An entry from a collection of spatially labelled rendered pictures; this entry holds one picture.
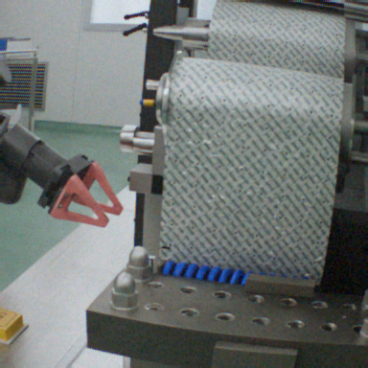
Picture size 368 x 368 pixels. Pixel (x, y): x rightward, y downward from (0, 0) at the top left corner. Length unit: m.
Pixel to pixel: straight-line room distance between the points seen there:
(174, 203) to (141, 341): 0.23
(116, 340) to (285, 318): 0.21
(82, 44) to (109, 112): 0.76
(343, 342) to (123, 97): 6.17
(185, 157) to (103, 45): 5.96
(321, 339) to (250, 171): 0.27
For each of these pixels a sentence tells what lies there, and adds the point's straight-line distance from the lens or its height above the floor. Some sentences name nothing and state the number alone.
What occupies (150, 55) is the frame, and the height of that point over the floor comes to 1.29.
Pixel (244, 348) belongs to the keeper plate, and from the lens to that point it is 0.83.
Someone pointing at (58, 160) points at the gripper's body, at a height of 1.16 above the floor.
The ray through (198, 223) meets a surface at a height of 1.10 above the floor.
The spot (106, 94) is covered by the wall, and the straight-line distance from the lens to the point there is 6.95.
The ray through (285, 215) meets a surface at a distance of 0.98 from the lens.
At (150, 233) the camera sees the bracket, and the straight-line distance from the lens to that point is 1.11.
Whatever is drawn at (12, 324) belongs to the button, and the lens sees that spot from 1.06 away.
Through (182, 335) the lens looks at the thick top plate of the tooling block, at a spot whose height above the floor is 1.02.
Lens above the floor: 1.41
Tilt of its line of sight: 15 degrees down
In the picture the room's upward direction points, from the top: 4 degrees clockwise
